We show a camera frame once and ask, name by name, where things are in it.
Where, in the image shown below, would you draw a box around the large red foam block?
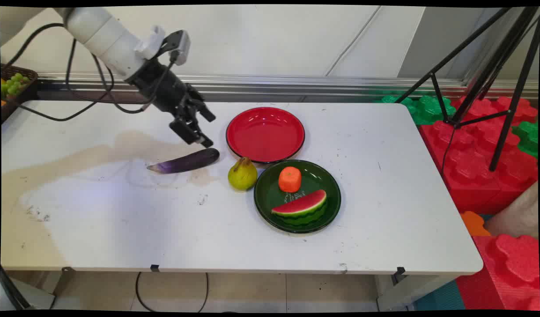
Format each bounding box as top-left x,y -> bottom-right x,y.
419,96 -> 539,214

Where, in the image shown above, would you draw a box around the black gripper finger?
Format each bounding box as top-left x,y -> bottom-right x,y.
190,98 -> 217,123
169,115 -> 215,148

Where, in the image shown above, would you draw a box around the black tripod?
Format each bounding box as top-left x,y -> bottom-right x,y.
394,6 -> 540,172

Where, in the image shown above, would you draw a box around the yellow-green toy pear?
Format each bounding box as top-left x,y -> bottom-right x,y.
228,157 -> 258,191

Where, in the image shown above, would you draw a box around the red plate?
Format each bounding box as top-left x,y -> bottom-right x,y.
226,107 -> 306,164

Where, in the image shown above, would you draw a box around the aluminium wall rail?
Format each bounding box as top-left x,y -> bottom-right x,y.
37,73 -> 539,100

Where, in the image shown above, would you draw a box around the toy watermelon slice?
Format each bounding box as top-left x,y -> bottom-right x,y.
271,190 -> 328,227

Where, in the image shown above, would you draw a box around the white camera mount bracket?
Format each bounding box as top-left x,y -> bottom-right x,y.
134,26 -> 166,59

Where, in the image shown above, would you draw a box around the dark wicker basket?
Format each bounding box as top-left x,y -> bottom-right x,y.
0,64 -> 39,124

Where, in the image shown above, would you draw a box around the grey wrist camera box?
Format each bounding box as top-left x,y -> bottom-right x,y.
163,30 -> 191,66

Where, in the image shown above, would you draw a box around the green plate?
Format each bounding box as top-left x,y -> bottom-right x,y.
253,159 -> 342,234

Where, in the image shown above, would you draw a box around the grey metal table leg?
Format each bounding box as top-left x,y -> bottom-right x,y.
377,273 -> 455,312
0,267 -> 73,311

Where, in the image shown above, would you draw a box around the black floor cable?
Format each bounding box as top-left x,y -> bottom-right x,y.
135,272 -> 209,313

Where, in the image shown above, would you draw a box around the green foam block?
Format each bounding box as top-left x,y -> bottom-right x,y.
511,121 -> 539,159
375,94 -> 456,126

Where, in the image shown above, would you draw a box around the green toy grapes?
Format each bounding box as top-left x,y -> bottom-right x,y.
1,73 -> 30,98

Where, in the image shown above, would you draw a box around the orange foam piece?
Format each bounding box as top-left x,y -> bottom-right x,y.
460,210 -> 491,237

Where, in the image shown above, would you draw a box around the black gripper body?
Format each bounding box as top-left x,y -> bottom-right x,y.
126,59 -> 201,119

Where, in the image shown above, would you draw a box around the purple toy eggplant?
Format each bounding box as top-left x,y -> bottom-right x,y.
147,148 -> 220,174

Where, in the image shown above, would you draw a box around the orange toy carrot piece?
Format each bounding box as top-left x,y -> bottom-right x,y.
278,166 -> 302,193

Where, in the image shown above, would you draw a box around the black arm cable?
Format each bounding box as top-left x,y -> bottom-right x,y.
1,23 -> 176,122

